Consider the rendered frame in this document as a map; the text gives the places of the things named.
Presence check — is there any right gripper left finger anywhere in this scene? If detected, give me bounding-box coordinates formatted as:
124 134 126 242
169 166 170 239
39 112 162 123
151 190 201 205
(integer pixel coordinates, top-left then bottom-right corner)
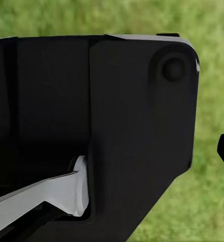
0 134 17 180

